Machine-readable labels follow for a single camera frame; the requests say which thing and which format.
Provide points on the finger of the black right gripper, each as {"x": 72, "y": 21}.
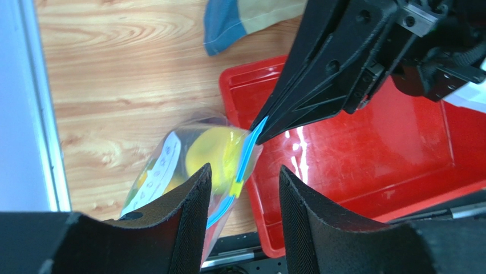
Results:
{"x": 343, "y": 51}

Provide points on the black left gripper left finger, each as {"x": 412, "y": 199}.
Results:
{"x": 164, "y": 236}

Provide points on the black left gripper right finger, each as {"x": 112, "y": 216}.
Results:
{"x": 322, "y": 236}

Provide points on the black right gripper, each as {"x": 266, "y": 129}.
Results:
{"x": 432, "y": 49}

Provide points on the yellow fake lemon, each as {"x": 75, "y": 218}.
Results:
{"x": 220, "y": 147}

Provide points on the clear zip top bag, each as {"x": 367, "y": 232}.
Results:
{"x": 165, "y": 170}

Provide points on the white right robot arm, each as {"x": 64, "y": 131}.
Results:
{"x": 470, "y": 95}

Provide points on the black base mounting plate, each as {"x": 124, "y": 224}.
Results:
{"x": 241, "y": 254}

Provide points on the red plastic tray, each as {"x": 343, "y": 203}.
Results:
{"x": 398, "y": 155}

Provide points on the checkered blue beige pillow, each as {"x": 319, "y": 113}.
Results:
{"x": 227, "y": 21}

